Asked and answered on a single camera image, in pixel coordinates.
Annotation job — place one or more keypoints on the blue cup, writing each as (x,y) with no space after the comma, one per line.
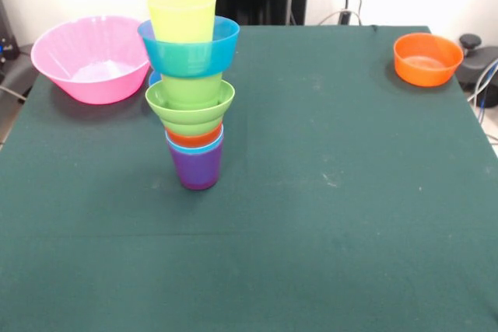
(194,149)

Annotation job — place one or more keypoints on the purple cup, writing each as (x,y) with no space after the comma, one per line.
(196,168)

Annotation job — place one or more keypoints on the orange cup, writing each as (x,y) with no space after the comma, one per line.
(190,139)

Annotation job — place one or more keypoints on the green bowl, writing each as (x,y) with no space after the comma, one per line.
(190,118)

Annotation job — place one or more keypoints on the blue bowl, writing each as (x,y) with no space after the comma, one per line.
(186,60)
(153,78)

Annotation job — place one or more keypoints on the yellow-green cup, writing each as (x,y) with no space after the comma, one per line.
(183,21)

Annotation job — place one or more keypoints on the orange bowl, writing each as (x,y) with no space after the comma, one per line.
(426,75)

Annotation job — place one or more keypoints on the dark green table cloth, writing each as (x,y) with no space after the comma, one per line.
(249,250)

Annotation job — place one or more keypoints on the black plug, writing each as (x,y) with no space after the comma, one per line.
(344,17)

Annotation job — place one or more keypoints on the large pink bowl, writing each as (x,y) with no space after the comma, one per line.
(58,60)

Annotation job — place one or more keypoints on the black office chair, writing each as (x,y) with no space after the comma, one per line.
(478,63)

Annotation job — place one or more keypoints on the black device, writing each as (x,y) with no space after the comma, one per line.
(8,48)

